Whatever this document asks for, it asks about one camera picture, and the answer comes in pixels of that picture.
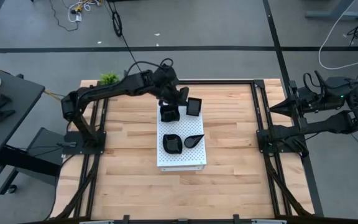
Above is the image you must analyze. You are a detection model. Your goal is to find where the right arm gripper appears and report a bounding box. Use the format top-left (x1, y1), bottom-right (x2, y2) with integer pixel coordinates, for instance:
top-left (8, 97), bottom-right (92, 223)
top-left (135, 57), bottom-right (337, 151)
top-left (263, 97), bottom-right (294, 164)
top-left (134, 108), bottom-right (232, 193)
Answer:
top-left (268, 80), bottom-right (323, 122)

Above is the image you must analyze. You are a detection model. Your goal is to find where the black small square mini plate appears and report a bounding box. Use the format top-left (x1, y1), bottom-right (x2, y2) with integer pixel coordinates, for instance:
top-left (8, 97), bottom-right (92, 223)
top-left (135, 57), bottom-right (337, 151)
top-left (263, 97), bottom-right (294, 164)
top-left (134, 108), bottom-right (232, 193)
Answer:
top-left (186, 97), bottom-right (203, 117)

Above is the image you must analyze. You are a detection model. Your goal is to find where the black cup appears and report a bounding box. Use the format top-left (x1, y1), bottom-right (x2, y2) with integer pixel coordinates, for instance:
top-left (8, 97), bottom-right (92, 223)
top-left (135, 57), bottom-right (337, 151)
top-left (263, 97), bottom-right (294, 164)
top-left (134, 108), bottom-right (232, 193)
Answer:
top-left (162, 134), bottom-right (183, 155)

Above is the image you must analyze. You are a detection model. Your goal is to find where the black teardrop mini plate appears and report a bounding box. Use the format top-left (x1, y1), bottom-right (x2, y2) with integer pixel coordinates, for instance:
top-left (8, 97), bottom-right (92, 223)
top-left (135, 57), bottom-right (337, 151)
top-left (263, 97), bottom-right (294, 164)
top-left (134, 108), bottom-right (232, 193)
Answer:
top-left (183, 134), bottom-right (205, 149)

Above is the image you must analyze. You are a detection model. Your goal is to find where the white perforated metal rack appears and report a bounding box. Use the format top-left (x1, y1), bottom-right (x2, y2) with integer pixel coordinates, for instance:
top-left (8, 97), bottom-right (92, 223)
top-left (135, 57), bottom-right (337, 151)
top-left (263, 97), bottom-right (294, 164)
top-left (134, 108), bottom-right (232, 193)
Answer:
top-left (156, 100), bottom-right (208, 172)

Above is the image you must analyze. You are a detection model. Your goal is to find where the green plant in white pot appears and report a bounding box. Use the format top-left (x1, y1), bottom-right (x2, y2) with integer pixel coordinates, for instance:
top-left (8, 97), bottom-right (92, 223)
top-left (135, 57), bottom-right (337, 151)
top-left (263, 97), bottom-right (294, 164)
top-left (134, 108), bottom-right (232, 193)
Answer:
top-left (100, 73), bottom-right (121, 85)

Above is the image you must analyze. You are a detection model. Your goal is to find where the grey desk foot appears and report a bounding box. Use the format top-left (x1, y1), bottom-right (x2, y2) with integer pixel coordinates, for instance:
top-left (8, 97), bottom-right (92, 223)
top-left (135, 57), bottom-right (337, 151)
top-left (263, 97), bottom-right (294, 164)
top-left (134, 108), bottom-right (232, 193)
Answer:
top-left (305, 0), bottom-right (358, 19)

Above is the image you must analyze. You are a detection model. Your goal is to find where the dark grey side table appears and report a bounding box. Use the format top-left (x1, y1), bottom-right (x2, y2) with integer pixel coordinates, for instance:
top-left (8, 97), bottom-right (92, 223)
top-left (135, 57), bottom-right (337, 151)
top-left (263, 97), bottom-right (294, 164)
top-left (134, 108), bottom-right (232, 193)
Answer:
top-left (0, 67), bottom-right (63, 203)

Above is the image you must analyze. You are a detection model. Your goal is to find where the black triangular part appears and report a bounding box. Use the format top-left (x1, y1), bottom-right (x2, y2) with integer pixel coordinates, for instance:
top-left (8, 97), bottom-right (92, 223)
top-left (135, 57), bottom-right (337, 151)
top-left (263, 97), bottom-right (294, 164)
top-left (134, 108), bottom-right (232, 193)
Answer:
top-left (0, 109), bottom-right (16, 123)
top-left (0, 94), bottom-right (12, 110)

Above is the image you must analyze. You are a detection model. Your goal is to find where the black aluminium table frame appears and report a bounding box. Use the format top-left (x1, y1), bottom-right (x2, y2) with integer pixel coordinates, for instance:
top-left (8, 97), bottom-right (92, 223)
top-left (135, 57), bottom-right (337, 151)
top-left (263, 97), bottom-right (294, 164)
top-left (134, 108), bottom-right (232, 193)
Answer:
top-left (50, 70), bottom-right (315, 224)

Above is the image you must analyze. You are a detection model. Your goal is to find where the white floor cable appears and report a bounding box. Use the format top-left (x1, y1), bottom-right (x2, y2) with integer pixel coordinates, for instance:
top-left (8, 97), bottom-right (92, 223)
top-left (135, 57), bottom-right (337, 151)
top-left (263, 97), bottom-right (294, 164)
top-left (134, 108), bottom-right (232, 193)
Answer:
top-left (318, 0), bottom-right (358, 70)

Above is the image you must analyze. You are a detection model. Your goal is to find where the black looped floor cable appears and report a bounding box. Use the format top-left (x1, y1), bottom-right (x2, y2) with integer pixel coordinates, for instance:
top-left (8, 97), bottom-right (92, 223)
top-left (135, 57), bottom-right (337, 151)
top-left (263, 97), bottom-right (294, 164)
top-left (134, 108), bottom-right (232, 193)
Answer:
top-left (106, 0), bottom-right (147, 80)

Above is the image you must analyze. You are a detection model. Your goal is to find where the white and yellow cable bundle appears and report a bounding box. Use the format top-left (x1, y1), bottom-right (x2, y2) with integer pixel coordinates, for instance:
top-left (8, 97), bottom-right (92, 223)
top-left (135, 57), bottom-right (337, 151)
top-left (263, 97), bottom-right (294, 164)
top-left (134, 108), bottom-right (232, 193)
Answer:
top-left (68, 0), bottom-right (102, 23)

